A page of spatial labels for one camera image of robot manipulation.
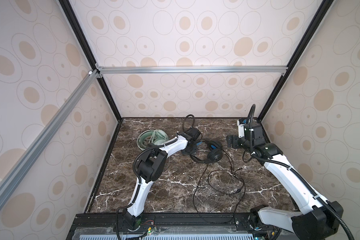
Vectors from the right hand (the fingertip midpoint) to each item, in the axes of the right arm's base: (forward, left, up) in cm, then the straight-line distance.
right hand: (235, 135), depth 79 cm
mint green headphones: (+13, +47, -16) cm, 51 cm away
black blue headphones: (-2, +9, -15) cm, 17 cm away
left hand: (+4, +19, -19) cm, 27 cm away
